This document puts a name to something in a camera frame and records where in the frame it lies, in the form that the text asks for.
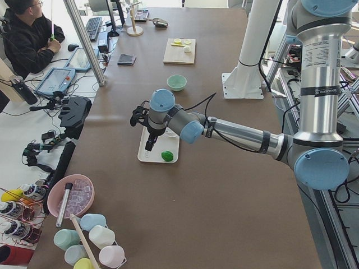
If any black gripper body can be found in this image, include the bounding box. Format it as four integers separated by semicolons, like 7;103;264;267
147;126;164;140

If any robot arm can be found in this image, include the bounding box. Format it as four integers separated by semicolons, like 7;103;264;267
144;1;355;190

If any pale green bowl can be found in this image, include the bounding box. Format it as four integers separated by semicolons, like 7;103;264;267
167;75;187;91

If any pink bowl with ice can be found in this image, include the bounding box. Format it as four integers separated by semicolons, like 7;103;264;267
47;174;95;219

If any metal tube in bowl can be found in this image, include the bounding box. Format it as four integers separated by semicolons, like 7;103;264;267
56;183;73;228

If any beige rabbit print tray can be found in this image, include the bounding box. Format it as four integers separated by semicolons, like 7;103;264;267
137;127;180;164

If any green lime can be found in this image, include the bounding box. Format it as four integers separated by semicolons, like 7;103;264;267
161;151;174;162

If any grey folded cloth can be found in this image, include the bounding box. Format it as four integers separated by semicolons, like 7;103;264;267
117;54;136;66

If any bamboo cutting board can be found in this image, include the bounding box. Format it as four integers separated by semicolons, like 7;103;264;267
163;38;196;65

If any yellow plastic knife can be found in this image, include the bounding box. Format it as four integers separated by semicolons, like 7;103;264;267
171;43;187;47

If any wooden mug tree stand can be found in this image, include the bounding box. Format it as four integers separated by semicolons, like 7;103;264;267
126;1;143;36

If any far blue teach pendant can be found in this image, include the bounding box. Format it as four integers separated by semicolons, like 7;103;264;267
64;48;91;72

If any blue teach pendant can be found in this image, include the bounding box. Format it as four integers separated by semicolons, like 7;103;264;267
64;48;91;72
35;68;76;96

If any white plastic cup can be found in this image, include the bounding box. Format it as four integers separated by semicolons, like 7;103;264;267
89;225;115;249

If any near blue teach pendant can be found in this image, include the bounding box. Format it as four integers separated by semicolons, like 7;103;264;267
35;68;76;96

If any metal scoop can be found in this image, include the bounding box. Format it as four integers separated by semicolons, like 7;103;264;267
145;18;168;28

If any pink plastic cup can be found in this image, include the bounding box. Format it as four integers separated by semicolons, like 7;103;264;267
99;245;126;268

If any black keyboard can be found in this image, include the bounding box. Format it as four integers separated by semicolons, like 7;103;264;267
85;17;102;41

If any green plastic cup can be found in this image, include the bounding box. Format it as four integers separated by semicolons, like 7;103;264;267
53;229;80;251

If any black computer monitor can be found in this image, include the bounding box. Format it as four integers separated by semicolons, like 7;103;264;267
105;0;126;38

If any light blue plastic cup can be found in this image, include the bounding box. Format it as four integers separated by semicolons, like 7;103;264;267
64;245;88;266

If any yellow plastic cup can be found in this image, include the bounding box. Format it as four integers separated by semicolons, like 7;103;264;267
73;258;94;269

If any black water bottle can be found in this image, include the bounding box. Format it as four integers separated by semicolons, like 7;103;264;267
10;76;38;105

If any seated person in black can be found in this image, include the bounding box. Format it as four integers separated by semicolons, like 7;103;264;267
3;0;65;78

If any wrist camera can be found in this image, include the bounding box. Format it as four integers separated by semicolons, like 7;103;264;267
130;100;149;127

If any aluminium frame post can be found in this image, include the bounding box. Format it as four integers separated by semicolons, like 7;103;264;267
63;0;106;86

